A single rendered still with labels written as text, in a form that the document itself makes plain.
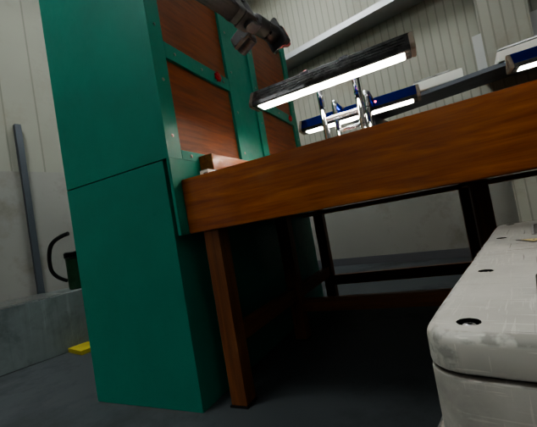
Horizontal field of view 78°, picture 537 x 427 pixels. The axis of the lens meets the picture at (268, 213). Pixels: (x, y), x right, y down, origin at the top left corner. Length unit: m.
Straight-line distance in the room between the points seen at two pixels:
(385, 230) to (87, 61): 2.93
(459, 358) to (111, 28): 1.42
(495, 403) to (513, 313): 0.06
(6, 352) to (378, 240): 3.08
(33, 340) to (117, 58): 1.74
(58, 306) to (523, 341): 2.47
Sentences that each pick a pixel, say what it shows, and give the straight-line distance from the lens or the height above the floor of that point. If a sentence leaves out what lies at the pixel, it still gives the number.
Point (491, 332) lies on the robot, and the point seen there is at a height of 0.47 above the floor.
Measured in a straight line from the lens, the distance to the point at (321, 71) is 1.33.
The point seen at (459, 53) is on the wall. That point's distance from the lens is 3.61.
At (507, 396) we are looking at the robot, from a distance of 0.24.
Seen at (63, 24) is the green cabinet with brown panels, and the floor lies 1.48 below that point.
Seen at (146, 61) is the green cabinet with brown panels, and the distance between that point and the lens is 1.31.
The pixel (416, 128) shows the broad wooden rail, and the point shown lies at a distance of 0.91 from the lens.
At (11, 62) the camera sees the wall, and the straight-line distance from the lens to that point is 3.51.
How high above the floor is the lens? 0.55
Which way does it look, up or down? 2 degrees up
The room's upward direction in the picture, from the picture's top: 10 degrees counter-clockwise
